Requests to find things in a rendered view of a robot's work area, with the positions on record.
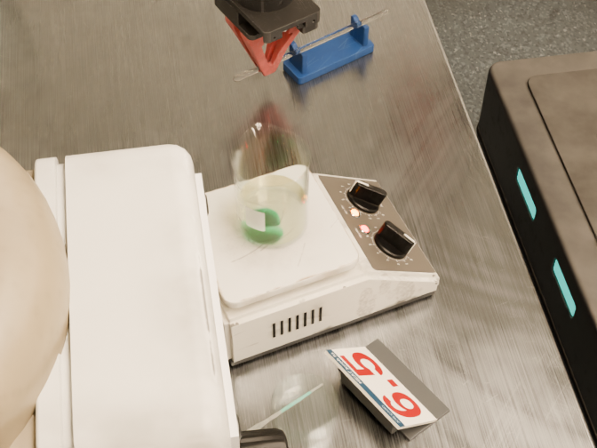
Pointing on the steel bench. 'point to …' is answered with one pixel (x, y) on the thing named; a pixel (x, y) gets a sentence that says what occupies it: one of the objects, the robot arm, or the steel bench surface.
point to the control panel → (416, 261)
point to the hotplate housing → (320, 304)
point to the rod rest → (329, 54)
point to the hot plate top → (320, 267)
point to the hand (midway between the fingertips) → (266, 65)
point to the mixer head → (113, 307)
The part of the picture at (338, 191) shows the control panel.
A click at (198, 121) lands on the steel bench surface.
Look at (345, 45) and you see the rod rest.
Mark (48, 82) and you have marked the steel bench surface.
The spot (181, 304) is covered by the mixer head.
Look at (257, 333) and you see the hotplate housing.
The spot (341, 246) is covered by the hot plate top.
